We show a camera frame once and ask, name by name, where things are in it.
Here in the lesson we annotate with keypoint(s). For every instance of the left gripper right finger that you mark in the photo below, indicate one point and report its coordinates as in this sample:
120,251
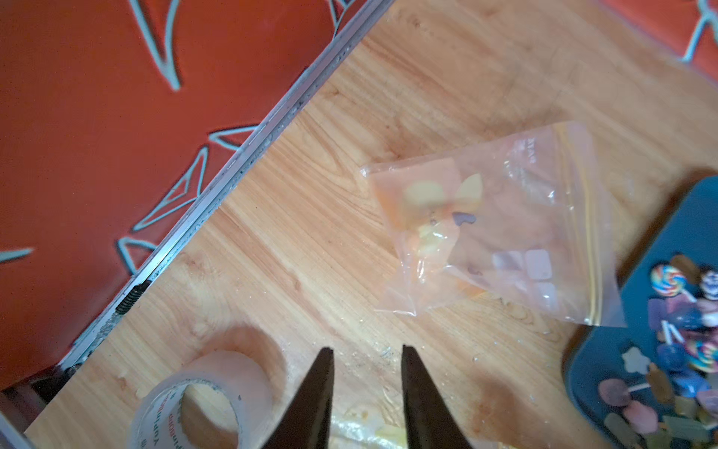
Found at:
429,423

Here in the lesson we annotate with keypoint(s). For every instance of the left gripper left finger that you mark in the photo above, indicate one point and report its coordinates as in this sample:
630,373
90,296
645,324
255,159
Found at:
307,421

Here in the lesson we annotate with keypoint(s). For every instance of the candy ziploc bag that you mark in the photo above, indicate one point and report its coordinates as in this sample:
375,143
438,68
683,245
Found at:
368,426
525,218

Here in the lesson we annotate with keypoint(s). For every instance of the dark teal tray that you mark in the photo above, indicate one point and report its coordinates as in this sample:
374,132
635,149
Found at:
688,226

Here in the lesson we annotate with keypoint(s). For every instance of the clear tape roll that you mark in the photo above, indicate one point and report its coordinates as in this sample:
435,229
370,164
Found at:
221,400

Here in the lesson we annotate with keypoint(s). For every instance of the poured candy pile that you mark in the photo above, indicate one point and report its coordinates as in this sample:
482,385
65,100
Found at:
675,401

